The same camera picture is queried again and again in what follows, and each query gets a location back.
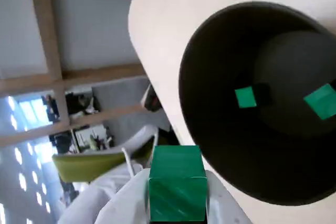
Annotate black pot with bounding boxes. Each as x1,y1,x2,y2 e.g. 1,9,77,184
178,1,336,207

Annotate olive green chair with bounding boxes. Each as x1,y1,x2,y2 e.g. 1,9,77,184
51,152,133,184

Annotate wooden shelf frame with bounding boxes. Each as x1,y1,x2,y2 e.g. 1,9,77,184
0,0,169,147

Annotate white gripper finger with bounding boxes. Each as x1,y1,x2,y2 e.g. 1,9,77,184
205,169,254,224
94,168,152,224

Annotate green cube block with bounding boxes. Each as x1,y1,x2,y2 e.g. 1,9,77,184
303,83,336,121
148,145,208,222
234,86,257,109

